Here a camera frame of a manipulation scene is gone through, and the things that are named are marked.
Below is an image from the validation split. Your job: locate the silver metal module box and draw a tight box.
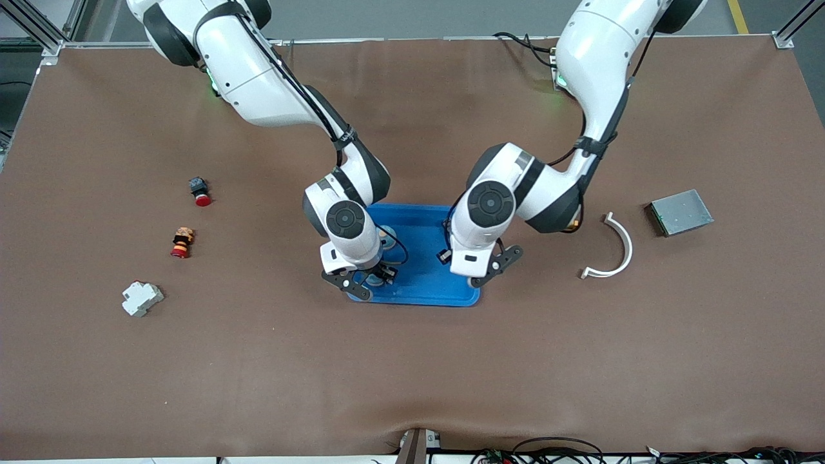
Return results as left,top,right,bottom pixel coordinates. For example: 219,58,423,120
645,189,715,238

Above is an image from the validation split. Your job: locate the blue plastic tray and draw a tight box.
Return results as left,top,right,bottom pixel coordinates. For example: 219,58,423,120
345,204,482,307

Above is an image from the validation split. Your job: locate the black looped cable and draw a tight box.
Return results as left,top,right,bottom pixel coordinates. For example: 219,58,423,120
512,437,607,464

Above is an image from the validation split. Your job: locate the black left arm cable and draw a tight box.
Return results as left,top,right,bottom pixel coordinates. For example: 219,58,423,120
442,32,652,258

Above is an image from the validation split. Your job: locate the red emergency button orange body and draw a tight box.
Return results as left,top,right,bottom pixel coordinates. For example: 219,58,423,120
171,227,195,260

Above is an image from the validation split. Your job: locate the red push button black body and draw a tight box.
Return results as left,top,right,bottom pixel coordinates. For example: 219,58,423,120
188,177,213,208

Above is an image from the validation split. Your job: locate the aluminium frame corner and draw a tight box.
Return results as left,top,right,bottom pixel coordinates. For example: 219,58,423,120
0,0,91,65
773,0,825,49

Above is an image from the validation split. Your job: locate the white circuit breaker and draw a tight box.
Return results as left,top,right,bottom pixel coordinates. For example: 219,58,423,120
122,281,164,318

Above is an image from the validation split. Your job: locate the black base cable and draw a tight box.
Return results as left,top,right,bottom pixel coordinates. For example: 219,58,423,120
493,31,561,70

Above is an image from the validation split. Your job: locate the brown table mat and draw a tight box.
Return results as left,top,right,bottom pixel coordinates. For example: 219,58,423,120
0,37,825,459

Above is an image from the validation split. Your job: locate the aluminium profile bracket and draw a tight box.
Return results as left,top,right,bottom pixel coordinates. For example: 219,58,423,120
394,428,442,464

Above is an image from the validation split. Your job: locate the black cable bundle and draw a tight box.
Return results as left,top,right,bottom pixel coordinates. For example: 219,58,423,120
645,445,825,464

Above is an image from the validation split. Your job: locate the white curved plastic bracket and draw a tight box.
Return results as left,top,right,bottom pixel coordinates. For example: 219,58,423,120
581,212,634,280

